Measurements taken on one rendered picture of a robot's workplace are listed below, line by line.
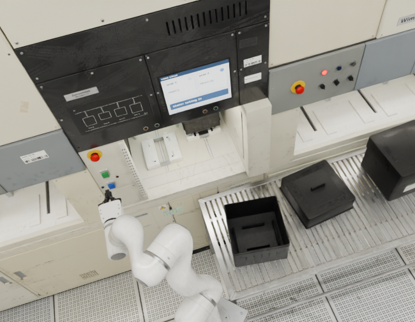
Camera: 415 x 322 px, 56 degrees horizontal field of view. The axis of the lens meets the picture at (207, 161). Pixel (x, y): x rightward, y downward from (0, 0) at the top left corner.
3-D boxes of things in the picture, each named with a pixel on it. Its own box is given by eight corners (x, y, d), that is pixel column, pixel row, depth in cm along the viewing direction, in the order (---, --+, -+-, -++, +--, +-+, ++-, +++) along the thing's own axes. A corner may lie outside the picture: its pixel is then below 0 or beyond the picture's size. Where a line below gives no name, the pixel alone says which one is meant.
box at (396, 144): (388, 203, 210) (402, 177, 190) (358, 163, 227) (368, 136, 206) (434, 184, 214) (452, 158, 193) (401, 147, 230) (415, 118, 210)
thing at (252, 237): (225, 219, 215) (223, 204, 201) (274, 210, 215) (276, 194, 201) (234, 268, 198) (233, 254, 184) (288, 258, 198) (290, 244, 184)
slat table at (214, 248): (237, 335, 250) (230, 301, 189) (211, 251, 285) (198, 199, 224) (421, 272, 261) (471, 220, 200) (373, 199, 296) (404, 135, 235)
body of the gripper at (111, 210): (105, 232, 172) (101, 211, 179) (127, 225, 173) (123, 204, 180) (99, 224, 166) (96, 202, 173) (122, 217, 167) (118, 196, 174)
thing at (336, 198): (306, 229, 206) (308, 218, 196) (278, 187, 223) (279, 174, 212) (354, 207, 211) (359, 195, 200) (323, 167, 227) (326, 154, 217)
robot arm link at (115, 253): (126, 222, 167) (104, 225, 164) (131, 250, 160) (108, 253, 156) (125, 232, 173) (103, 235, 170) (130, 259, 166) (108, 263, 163)
